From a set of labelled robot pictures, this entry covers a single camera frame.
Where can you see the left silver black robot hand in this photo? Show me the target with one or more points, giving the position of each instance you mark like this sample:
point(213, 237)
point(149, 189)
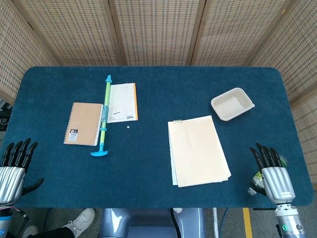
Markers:
point(11, 182)

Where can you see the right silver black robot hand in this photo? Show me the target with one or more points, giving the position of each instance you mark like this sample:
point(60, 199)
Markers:
point(278, 182)

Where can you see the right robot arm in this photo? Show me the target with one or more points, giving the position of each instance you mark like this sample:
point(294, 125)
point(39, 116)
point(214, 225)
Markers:
point(289, 223)

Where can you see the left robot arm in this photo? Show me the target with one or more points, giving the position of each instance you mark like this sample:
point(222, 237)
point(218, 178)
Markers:
point(5, 223)

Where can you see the brown spiral notebook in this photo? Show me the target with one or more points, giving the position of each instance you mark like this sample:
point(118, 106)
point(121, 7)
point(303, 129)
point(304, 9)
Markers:
point(84, 124)

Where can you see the small clear plastic bottle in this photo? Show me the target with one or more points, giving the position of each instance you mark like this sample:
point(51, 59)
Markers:
point(257, 177)

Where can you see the white sneaker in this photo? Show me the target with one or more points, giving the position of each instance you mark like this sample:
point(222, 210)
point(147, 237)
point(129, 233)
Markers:
point(29, 231)
point(81, 219)

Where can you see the black equipment behind screen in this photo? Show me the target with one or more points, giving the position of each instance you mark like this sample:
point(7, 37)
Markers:
point(5, 116)

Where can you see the black trouser leg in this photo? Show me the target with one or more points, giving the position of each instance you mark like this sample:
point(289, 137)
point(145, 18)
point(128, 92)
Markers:
point(54, 234)

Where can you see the metal table leg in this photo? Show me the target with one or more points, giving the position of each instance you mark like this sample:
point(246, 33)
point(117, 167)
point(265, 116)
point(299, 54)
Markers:
point(215, 223)

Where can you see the beige plastic food container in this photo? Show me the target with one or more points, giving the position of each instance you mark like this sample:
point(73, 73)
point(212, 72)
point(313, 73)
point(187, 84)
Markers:
point(232, 104)

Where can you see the grey blue robot torso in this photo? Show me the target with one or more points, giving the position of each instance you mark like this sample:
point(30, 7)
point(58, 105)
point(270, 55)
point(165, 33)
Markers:
point(116, 223)

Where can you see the dark blue felt table cloth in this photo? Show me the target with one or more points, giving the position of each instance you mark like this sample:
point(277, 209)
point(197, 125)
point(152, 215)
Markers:
point(148, 173)

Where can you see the green blue water pump toy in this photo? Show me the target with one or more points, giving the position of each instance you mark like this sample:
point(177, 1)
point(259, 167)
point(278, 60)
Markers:
point(108, 94)

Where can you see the white booklet orange spine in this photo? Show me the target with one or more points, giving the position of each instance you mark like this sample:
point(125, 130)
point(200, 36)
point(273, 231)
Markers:
point(122, 104)

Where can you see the woven bamboo folding screen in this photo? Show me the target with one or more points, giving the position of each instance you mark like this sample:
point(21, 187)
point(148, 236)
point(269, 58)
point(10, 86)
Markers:
point(158, 29)

